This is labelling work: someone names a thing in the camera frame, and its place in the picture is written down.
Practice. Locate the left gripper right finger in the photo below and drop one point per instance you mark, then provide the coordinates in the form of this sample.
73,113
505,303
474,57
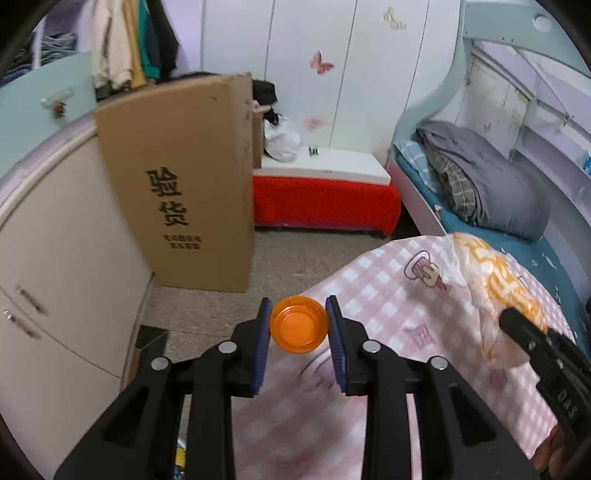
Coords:
459,436

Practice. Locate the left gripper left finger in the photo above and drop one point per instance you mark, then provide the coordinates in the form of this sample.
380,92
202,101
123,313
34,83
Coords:
136,437

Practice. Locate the orange white plastic bag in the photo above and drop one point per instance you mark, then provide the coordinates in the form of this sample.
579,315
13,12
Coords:
494,288

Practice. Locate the orange plastic cap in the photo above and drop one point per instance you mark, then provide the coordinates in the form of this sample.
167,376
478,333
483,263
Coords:
298,324

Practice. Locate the person's right hand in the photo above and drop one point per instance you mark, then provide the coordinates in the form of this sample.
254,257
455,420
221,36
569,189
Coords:
552,454

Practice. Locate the black floor board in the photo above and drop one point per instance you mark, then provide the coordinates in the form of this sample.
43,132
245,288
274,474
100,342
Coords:
150,342

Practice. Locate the pink checkered bed sheet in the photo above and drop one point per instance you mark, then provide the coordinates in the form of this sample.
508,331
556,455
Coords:
410,296

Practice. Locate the beige low cabinet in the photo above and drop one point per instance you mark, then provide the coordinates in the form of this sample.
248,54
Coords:
72,283

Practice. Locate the grey blanket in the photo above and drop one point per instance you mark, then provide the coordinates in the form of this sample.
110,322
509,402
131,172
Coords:
485,188

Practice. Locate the red bench with white top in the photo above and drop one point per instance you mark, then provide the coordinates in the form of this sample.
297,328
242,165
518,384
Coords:
327,189

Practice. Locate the tall brown cardboard box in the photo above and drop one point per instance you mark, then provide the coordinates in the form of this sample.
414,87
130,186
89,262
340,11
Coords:
179,159

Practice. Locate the mint green drawer unit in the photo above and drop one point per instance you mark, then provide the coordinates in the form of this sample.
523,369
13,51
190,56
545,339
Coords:
42,102

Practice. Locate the hanging clothes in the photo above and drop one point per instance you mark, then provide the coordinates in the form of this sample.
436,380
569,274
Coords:
133,44

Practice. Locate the mint green bed frame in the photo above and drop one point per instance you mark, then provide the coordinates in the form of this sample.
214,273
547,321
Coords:
501,86

